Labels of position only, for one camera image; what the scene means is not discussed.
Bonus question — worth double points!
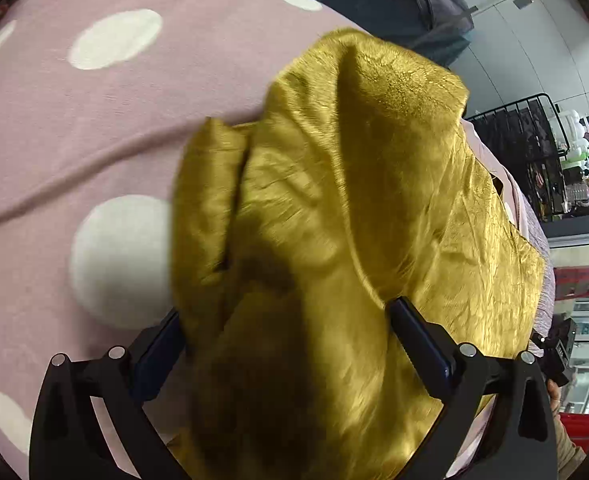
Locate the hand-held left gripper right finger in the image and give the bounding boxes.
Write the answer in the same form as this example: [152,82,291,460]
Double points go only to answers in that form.
[384,296,560,480]

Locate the black wire rack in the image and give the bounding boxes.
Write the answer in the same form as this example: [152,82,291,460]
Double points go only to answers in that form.
[464,92,575,223]

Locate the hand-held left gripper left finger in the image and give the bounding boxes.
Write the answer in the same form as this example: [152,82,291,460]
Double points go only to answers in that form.
[28,310,192,480]

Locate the mustard yellow garment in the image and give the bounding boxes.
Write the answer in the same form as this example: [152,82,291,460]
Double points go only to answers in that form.
[167,27,547,480]

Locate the pink polka dot blanket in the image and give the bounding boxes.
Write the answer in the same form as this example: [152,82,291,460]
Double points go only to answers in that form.
[0,0,557,480]

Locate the person's right forearm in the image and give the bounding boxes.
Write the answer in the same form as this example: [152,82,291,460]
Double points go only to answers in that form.
[547,379,588,480]

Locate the white balloon figure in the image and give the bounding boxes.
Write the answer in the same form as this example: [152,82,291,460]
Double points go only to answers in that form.
[554,107,589,161]

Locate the black counter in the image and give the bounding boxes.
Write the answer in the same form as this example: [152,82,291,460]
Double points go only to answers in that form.
[544,214,589,240]

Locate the red metal ladder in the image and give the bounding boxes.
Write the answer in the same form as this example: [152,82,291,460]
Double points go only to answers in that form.
[554,265,589,302]

